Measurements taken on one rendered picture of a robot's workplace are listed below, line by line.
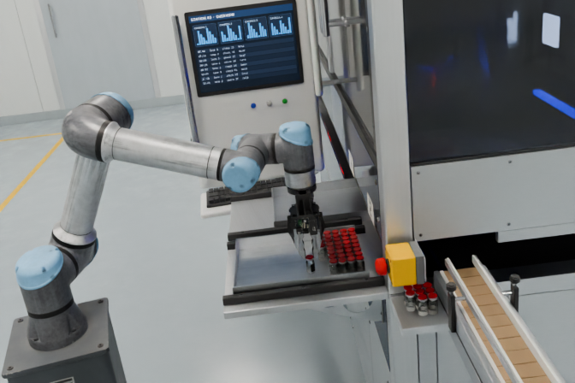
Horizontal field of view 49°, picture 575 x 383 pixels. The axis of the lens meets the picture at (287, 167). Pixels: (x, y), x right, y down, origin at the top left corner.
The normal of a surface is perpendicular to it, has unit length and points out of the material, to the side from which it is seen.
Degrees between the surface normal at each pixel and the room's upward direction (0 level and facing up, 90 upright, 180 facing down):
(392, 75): 90
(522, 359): 0
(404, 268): 90
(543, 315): 90
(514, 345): 0
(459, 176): 90
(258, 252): 0
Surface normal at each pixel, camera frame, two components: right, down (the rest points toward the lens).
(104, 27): 0.05, 0.36
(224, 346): -0.11, -0.93
